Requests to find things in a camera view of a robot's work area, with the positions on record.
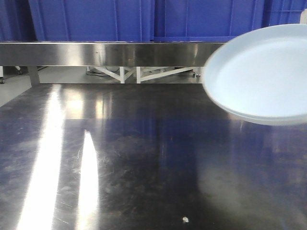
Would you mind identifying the blue crate centre left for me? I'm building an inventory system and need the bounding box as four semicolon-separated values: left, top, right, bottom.
29;0;154;42

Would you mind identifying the blue crate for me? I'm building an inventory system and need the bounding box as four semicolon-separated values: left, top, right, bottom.
261;0;307;27
29;0;154;42
0;0;36;42
153;0;264;42

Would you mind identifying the white cart leg with caster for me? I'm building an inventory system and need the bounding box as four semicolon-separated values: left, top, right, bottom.
0;66;5;84

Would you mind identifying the light blue plate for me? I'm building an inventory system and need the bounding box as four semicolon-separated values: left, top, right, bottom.
216;103;307;126
202;23;307;117

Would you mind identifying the white label on crate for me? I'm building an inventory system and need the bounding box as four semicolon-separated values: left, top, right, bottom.
299;9;307;24

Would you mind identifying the blue crate far left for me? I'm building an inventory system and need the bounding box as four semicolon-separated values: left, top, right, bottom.
0;0;36;42

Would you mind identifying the left steel shelf post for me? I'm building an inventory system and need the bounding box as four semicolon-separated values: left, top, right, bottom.
27;66;40;87

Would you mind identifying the blue crate far right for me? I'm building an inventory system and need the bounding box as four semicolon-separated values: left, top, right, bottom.
261;0;307;27

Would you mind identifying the small white crumb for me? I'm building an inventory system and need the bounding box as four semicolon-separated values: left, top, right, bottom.
182;217;189;223

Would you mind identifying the blue crate centre right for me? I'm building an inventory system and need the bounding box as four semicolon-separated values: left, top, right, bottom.
153;0;264;42

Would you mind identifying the white metal table frame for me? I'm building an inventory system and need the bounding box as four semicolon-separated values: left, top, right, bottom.
85;66;201;84

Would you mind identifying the stainless steel shelf rail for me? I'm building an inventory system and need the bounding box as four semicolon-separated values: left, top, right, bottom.
0;42;223;67

